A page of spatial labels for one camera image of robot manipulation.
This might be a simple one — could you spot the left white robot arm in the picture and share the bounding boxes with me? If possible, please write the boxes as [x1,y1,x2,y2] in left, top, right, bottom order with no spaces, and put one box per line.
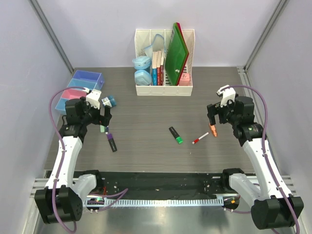
[35,93,112,224]

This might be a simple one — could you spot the light green mini highlighter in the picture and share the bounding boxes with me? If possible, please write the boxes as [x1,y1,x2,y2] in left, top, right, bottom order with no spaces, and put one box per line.
[100,125,105,133]

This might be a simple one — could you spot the red spine book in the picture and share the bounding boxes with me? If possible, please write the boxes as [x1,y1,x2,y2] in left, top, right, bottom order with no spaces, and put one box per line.
[160,49,165,86]
[156,50,162,86]

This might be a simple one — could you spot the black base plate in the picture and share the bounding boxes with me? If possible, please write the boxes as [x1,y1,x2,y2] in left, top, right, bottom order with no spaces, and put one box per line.
[100,172,236,200]

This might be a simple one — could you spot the red folder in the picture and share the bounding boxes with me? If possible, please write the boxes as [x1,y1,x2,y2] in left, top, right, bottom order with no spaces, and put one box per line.
[176,22,189,85]

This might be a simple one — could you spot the purple drawer bin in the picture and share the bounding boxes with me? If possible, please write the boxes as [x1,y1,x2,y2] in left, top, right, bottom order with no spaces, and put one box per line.
[72,70,105,90]

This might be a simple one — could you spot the upper blue tape dispenser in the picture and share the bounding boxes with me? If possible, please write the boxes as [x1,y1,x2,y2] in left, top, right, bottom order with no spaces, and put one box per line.
[132,56,152,72]

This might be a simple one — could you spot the orange mini highlighter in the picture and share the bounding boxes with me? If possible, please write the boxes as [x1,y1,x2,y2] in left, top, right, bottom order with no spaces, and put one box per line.
[209,124,218,137]

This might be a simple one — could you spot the white cable duct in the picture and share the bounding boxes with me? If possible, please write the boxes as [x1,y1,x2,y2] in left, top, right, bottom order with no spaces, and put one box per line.
[84,197,224,209]

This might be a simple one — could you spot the lower blue tape dispenser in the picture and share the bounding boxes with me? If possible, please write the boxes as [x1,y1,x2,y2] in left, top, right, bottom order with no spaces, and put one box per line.
[134,70,152,86]

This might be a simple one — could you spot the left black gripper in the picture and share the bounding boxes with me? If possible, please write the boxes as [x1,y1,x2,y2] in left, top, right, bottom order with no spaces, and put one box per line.
[80,97,111,127]

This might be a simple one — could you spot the blue tape dispenser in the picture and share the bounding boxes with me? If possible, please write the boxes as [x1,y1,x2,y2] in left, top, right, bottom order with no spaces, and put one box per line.
[134,70,152,86]
[132,56,152,72]

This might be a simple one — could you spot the green folder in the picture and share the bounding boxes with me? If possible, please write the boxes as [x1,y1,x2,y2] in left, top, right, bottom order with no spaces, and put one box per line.
[165,22,185,86]

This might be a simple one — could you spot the blue washi tape roll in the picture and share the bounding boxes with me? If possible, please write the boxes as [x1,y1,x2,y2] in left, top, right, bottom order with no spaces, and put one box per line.
[101,96,117,108]

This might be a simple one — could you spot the purple black highlighter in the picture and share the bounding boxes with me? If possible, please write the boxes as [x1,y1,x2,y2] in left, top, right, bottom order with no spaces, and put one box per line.
[106,133,117,152]

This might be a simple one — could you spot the pink eraser box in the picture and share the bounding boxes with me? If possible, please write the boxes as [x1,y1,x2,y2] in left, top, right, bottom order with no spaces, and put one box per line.
[178,73,191,86]

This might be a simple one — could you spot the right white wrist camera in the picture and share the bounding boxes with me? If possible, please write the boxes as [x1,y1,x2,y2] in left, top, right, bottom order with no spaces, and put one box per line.
[216,85,236,108]

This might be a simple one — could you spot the pink drawer bin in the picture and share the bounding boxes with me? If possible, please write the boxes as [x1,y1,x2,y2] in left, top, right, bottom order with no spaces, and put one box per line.
[61,89,87,99]

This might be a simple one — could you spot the blue spine book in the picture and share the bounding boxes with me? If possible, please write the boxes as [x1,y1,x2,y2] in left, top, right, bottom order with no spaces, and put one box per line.
[152,52,158,86]

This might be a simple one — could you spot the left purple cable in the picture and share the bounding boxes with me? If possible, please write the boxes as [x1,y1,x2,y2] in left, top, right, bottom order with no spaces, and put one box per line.
[49,87,129,233]

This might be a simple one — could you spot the green black highlighter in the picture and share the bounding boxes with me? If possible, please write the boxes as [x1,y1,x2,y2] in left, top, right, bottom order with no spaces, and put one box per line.
[169,127,183,144]

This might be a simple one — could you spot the blue clear pouch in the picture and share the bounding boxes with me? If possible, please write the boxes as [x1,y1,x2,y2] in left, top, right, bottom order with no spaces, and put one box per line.
[143,34,167,58]

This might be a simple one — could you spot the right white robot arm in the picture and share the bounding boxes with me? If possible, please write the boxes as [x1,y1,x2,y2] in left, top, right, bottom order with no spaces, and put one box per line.
[207,95,304,230]

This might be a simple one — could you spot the white file organizer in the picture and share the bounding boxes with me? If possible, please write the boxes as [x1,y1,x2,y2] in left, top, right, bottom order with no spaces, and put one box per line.
[134,29,195,96]

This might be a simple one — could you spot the red capped white pen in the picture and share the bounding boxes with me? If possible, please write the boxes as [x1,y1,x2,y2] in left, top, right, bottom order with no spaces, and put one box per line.
[192,132,209,144]

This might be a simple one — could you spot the blue drawer bin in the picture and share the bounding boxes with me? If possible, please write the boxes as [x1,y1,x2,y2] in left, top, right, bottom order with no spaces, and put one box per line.
[55,98,68,115]
[67,79,97,90]

